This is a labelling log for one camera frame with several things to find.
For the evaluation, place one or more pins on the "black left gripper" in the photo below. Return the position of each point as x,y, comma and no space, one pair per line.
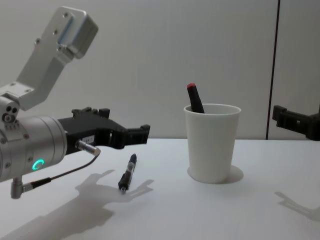
82,130

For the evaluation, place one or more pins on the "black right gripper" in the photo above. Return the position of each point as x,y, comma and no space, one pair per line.
315,125

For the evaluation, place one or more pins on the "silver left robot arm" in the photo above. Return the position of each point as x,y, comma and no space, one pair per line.
37,135

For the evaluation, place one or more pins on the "black pen with clear barrel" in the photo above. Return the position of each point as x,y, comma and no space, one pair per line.
127,172

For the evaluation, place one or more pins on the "white paper cup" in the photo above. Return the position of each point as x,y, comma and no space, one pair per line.
212,145

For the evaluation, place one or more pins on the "black marker with red cap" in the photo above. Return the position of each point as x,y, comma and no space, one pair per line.
195,100

